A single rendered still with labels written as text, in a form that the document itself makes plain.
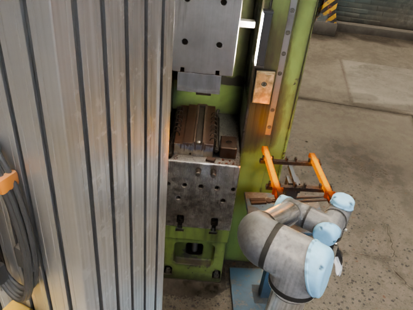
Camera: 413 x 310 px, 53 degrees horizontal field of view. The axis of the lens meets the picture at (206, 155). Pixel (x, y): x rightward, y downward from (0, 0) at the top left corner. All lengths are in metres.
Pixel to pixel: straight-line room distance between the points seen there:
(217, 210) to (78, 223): 1.74
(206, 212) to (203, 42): 0.93
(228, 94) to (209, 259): 1.01
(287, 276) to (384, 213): 2.71
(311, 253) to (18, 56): 0.70
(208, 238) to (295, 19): 1.26
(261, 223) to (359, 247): 2.29
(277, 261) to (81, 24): 0.67
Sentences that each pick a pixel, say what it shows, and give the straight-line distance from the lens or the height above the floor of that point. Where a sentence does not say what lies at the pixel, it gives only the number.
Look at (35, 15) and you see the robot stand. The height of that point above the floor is 1.99.
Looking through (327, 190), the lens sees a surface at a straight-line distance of 1.98.
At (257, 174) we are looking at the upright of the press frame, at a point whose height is 0.73.
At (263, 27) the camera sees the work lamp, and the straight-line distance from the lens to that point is 1.96.
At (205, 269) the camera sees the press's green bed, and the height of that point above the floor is 0.13.
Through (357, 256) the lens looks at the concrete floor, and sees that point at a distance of 3.16.
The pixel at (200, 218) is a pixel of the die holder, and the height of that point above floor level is 0.54.
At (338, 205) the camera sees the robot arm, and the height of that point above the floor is 1.28.
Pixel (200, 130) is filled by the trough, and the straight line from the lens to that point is 2.21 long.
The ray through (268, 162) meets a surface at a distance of 2.06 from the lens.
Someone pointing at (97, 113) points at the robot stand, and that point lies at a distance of 0.53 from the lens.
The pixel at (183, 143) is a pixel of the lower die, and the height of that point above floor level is 0.98.
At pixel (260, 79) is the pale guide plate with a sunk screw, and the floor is 1.31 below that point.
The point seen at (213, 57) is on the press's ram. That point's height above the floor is 1.45.
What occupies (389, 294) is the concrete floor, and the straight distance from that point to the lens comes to 3.03.
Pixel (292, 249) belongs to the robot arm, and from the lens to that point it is 0.95.
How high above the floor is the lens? 2.11
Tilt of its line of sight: 34 degrees down
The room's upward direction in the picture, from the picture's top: 6 degrees clockwise
